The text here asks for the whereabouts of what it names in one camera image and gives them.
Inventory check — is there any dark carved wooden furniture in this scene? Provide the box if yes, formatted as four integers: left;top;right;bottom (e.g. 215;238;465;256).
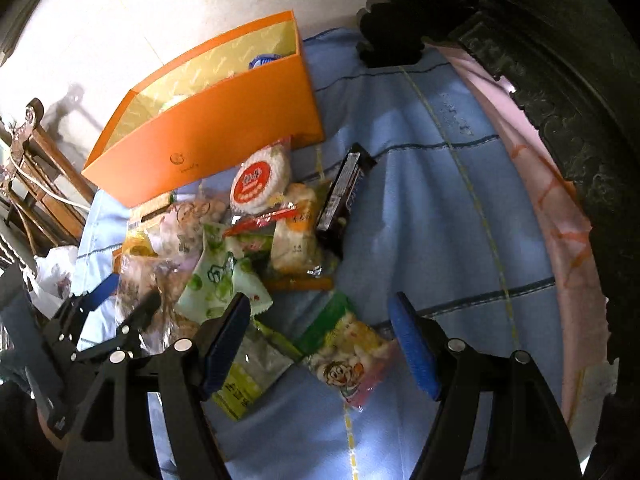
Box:
357;0;640;480

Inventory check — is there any round red label cracker packet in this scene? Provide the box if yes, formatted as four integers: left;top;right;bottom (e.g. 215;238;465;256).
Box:
229;142;293;218

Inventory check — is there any orange cardboard box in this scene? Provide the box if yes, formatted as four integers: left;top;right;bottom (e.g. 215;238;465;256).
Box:
81;10;326;209

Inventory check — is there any clear brown pastry packet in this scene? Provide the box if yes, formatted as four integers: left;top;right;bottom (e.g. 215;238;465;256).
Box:
115;250;201;356

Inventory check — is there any person's left hand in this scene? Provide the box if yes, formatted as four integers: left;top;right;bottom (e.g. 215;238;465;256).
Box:
42;407;71;442

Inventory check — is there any pile of assorted snacks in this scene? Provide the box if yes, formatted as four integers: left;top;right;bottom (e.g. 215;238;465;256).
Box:
112;135;401;421

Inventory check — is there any blue striped tablecloth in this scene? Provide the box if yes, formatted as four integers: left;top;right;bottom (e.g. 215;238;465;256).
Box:
75;27;561;480

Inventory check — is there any white plastic shopping bag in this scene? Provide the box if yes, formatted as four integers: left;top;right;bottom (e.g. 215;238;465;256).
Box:
30;245;81;321

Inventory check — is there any pink cloth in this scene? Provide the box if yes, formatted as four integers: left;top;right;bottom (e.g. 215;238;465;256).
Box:
425;42;613;426

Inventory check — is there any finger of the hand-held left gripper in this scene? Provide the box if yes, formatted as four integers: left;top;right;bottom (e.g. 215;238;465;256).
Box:
45;275;120;347
75;291;163;361

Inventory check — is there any cartoon print puff packet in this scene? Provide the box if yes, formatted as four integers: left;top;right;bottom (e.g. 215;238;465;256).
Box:
295;292;398;411

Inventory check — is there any carved light wooden chair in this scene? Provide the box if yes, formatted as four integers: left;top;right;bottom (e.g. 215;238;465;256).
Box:
0;97;98;256

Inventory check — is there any white power cable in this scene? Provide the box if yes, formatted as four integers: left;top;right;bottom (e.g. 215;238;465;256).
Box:
0;152;93;209

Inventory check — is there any blue white cookie packet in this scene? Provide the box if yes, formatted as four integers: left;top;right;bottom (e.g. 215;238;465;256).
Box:
247;52;283;71

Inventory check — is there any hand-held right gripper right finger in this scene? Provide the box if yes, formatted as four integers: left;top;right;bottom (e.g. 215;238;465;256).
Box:
387;291;583;480

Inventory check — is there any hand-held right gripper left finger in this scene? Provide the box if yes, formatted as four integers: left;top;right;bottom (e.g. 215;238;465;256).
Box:
57;292;251;480

